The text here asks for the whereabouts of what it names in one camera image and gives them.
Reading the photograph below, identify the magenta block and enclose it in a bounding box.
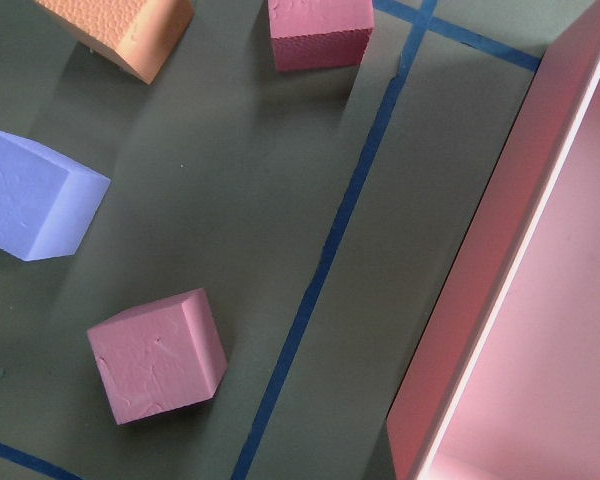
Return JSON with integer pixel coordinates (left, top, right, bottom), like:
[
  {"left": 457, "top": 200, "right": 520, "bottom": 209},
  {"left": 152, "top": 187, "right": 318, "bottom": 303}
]
[{"left": 87, "top": 288, "right": 227, "bottom": 425}]

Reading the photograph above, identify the red block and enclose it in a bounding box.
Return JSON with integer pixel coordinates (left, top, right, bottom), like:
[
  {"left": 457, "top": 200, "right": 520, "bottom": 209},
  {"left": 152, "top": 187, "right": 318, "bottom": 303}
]
[{"left": 267, "top": 0, "right": 375, "bottom": 72}]

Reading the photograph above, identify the red plastic bin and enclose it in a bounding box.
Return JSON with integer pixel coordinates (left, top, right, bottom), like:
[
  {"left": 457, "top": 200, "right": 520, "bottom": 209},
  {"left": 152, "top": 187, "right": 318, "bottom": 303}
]
[{"left": 387, "top": 1, "right": 600, "bottom": 479}]

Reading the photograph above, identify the orange block right side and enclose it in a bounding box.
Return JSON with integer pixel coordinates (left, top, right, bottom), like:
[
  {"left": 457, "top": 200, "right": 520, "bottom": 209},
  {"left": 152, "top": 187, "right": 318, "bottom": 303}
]
[{"left": 36, "top": 0, "right": 194, "bottom": 84}]

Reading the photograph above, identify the purple block right side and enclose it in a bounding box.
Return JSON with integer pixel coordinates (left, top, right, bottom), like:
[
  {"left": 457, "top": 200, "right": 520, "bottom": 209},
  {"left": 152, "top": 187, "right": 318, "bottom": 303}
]
[{"left": 0, "top": 130, "right": 110, "bottom": 261}]

